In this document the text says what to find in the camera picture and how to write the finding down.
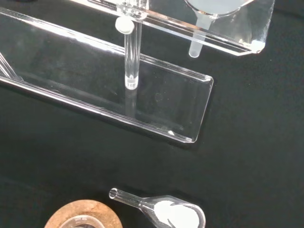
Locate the clear acrylic funnel stand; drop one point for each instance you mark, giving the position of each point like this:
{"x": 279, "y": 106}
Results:
{"x": 71, "y": 78}

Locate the black cloth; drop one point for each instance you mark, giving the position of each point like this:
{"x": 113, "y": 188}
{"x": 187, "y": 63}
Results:
{"x": 249, "y": 142}

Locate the small glass round-bottom flask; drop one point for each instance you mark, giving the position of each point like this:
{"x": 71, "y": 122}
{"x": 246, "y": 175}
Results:
{"x": 78, "y": 222}

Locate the glass weighing funnel with powder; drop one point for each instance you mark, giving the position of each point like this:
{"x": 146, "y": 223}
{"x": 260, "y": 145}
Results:
{"x": 175, "y": 212}

